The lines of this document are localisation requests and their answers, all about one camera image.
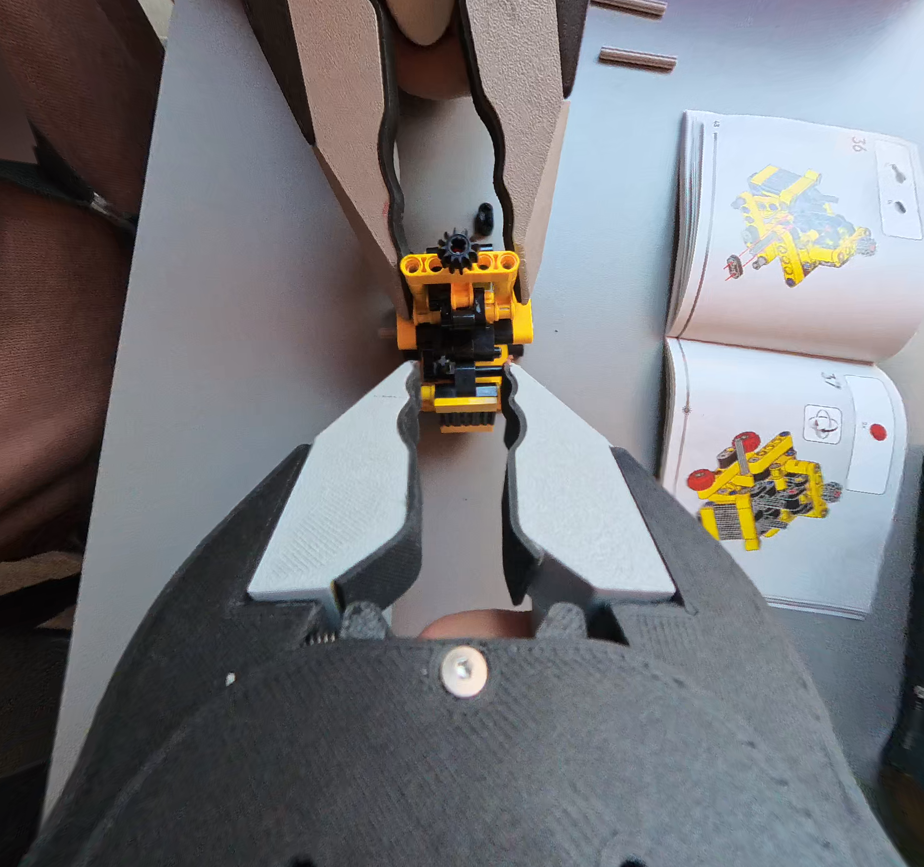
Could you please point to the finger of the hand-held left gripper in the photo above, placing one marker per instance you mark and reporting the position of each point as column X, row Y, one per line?
column 339, row 87
column 523, row 73

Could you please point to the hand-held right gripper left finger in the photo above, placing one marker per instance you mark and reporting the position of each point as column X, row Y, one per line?
column 339, row 506

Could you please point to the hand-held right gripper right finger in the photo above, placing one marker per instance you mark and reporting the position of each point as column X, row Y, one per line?
column 585, row 513

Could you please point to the yellow black lego model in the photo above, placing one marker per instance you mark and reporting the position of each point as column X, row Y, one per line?
column 462, row 332

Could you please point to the small black lego connector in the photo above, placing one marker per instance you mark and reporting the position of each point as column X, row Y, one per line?
column 485, row 217

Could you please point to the open lego instruction booklet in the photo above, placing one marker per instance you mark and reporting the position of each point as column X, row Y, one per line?
column 794, row 304

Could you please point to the dark lego box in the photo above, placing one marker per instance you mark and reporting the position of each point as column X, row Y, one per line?
column 911, row 665

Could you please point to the person's left hand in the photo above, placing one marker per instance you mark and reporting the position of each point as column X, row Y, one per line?
column 433, row 76

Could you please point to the person's right hand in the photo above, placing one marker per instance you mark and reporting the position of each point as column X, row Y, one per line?
column 476, row 625

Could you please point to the brown stick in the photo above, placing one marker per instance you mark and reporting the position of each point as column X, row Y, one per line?
column 628, row 4
column 639, row 60

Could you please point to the brown fabric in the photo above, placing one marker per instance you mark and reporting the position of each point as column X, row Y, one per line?
column 58, row 304

